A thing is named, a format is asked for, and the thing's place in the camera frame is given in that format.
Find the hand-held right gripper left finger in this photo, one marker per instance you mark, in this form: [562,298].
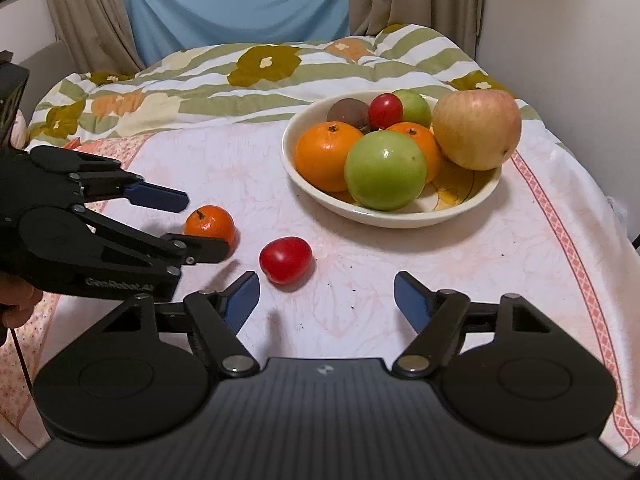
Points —
[242,300]

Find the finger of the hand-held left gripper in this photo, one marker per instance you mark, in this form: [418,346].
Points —
[157,197]
[210,251]

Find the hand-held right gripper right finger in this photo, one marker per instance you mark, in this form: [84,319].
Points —
[412,300]

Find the small mandarin orange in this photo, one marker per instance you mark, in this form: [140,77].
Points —
[210,222]

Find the red cherry tomato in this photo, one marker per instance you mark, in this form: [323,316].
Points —
[385,110]
[286,260]

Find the cream yellow printed bowl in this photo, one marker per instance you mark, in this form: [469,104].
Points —
[400,217]

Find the large green apple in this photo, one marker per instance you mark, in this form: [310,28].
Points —
[385,170]

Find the large orange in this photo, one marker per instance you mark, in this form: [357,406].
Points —
[325,155]
[425,147]

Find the red yellow apple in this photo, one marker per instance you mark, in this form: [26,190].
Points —
[475,127]

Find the person's left hand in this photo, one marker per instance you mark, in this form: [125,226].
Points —
[15,305]

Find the pink white printed towel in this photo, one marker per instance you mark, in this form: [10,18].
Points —
[350,270]

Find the floral striped quilt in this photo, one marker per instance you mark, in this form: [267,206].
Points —
[200,95]

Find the grey headboard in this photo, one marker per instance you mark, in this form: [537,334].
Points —
[45,65]

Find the small green apple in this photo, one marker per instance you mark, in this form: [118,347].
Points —
[417,107]

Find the brown kiwi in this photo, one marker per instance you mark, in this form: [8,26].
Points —
[347,112]

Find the blue cloth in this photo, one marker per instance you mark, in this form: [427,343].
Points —
[230,5]

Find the white plastic bag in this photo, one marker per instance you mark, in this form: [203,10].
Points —
[619,210]

